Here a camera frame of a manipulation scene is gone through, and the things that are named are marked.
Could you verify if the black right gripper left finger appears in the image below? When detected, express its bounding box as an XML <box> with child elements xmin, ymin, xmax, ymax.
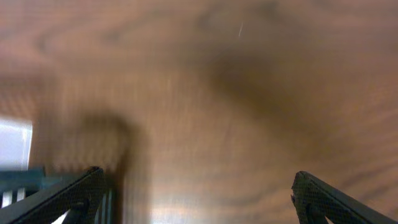
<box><xmin>0</xmin><ymin>166</ymin><xmax>106</xmax><ymax>224</ymax></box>

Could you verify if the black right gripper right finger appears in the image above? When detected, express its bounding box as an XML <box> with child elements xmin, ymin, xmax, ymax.
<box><xmin>291</xmin><ymin>171</ymin><xmax>397</xmax><ymax>224</ymax></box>

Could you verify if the black plastic basket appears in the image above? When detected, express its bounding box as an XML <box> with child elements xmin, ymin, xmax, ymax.
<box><xmin>0</xmin><ymin>166</ymin><xmax>114</xmax><ymax>224</ymax></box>

